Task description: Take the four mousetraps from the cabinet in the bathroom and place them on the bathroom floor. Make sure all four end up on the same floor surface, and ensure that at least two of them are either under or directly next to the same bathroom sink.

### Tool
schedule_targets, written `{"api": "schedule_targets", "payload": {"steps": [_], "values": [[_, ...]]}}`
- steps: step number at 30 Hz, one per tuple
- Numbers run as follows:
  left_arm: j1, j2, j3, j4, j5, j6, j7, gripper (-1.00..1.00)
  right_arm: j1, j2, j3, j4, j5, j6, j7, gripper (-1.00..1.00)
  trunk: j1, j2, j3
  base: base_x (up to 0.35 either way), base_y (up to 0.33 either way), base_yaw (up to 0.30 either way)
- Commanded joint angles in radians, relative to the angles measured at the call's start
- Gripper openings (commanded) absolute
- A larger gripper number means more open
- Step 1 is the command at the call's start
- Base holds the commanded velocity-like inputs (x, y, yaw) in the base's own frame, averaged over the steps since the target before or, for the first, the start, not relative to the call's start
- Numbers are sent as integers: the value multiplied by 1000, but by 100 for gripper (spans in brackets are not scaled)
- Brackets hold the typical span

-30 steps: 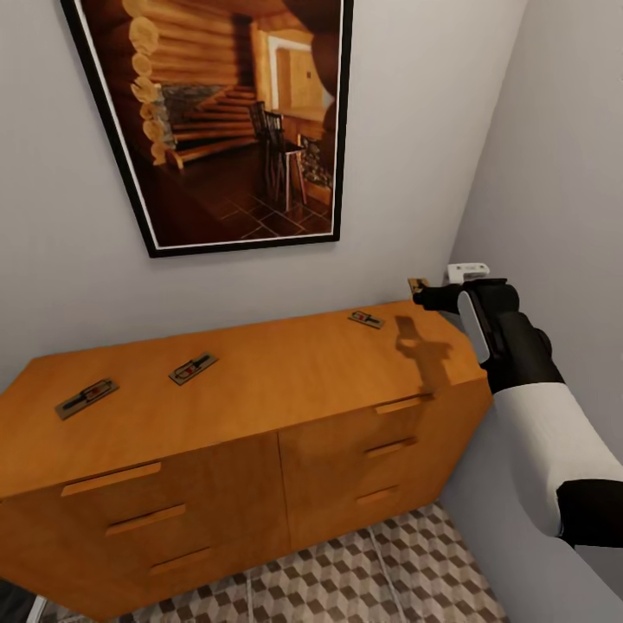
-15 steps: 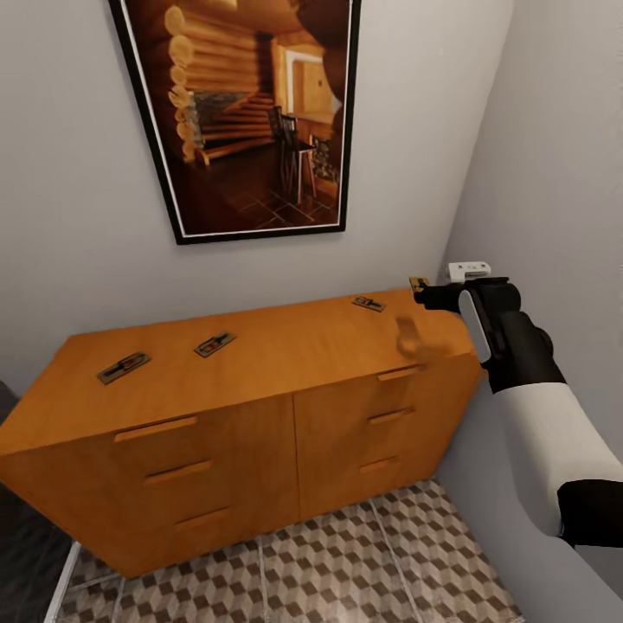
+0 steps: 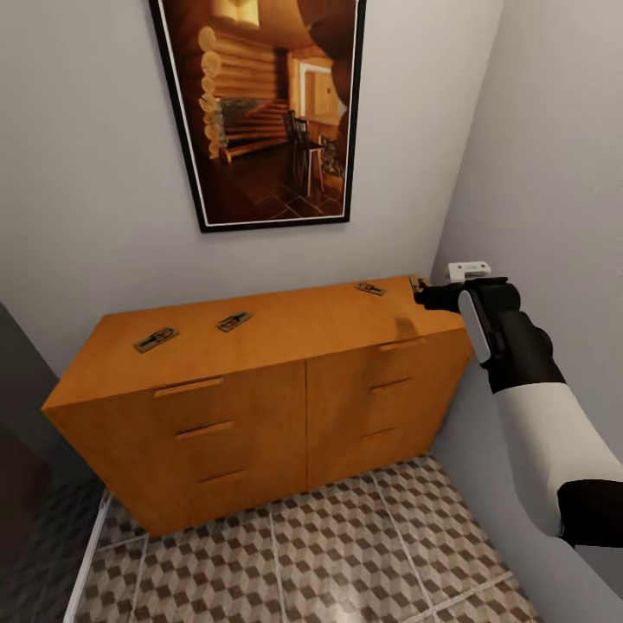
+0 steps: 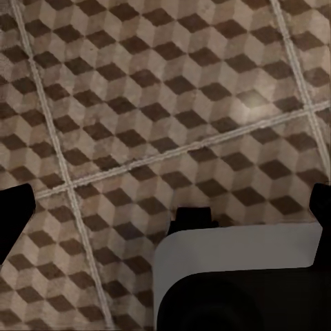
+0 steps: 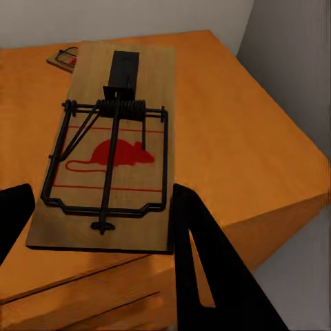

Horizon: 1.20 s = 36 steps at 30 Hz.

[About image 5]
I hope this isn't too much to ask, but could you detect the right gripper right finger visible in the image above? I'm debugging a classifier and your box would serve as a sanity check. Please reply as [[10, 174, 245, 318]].
[[172, 183, 289, 331]]

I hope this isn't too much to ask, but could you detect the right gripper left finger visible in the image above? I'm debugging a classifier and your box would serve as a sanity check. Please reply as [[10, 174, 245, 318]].
[[0, 184, 36, 265]]

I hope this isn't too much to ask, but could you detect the mousetrap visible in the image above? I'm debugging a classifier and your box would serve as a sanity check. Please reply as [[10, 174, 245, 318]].
[[25, 41, 175, 255], [46, 46, 79, 74]]

